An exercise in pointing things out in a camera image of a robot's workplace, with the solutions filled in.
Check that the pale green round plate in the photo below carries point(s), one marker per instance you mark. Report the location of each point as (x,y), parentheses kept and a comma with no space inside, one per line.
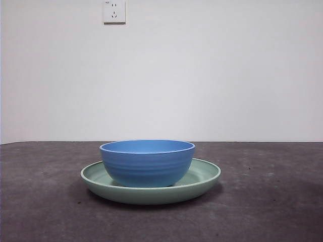
(151,196)

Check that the blue ribbed bowl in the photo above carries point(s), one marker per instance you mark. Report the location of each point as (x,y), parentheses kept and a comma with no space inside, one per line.
(146,169)

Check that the white wall power socket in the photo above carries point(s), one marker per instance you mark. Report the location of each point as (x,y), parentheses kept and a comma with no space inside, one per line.
(114,19)

